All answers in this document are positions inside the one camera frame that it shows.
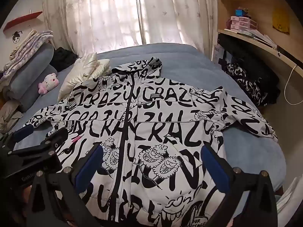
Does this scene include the cream puffer jacket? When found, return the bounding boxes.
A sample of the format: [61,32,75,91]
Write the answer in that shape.
[57,52,111,102]

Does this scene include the white cable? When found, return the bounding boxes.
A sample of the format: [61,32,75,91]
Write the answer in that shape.
[284,64,303,105]

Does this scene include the pink plush toy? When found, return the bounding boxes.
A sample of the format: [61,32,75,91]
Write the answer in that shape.
[38,73,59,95]

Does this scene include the grey pillow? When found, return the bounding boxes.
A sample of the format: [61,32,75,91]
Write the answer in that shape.
[14,43,55,76]
[5,65,58,113]

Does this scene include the beige cloth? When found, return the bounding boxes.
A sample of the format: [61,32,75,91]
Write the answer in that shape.
[0,99,24,134]

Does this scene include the folded floral blanket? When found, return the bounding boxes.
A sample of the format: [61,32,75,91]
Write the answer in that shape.
[0,30,54,86]

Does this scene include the white floral curtain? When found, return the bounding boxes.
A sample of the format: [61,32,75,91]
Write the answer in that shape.
[43,0,145,55]
[138,0,218,57]

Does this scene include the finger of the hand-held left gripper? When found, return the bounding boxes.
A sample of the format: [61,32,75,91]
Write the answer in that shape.
[7,128,69,158]
[0,125,34,151]

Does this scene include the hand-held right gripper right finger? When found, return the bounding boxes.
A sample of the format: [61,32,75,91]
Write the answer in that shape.
[201,144,278,227]

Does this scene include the black and white printed jacket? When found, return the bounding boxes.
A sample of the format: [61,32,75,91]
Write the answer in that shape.
[24,57,278,227]

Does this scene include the white cloth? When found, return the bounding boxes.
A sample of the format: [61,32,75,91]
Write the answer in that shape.
[276,175,301,215]

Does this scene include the black clothing pile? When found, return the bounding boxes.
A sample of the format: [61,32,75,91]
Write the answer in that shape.
[49,47,78,72]

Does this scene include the black hanging garment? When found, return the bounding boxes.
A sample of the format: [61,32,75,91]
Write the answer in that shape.
[217,33,281,107]

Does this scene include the red wall shelf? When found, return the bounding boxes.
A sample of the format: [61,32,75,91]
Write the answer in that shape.
[3,11,43,32]

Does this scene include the stack of papers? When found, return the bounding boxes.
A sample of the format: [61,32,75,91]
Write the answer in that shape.
[246,28,277,49]

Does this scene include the pink drawer boxes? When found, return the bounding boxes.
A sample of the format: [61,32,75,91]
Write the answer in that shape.
[230,16,251,32]

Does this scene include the black white patterned bag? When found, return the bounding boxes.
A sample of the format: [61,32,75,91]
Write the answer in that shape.
[224,63,263,100]

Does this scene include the blue bed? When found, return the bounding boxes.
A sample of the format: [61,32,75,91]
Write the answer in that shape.
[9,43,287,227]

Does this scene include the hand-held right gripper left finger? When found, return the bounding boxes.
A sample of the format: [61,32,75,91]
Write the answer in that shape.
[25,144,105,227]

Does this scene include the wooden shelf unit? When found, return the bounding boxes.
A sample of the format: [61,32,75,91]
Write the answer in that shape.
[211,0,303,104]

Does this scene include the face wall sticker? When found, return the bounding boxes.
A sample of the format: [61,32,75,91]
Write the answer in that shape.
[12,30,23,44]

